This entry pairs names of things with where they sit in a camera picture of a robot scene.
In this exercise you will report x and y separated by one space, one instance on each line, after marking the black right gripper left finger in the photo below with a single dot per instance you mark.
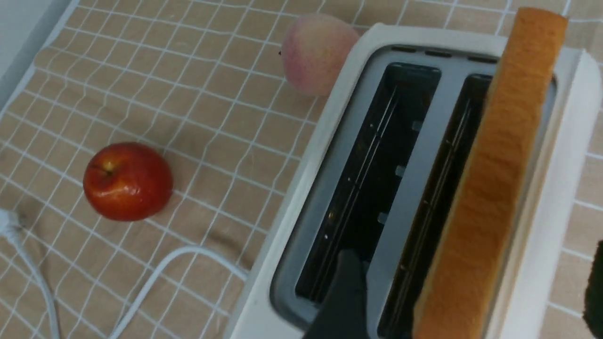
342 314

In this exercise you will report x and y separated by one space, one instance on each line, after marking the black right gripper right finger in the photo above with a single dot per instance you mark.
593 298

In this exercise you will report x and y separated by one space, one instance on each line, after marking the white toaster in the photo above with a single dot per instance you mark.
379 176

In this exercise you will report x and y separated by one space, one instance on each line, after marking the red apple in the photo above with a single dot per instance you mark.
128 182

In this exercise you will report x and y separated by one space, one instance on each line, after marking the pink peach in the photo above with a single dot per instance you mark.
314 50

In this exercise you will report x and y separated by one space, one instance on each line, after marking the beige checkered tablecloth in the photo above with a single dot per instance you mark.
201 81

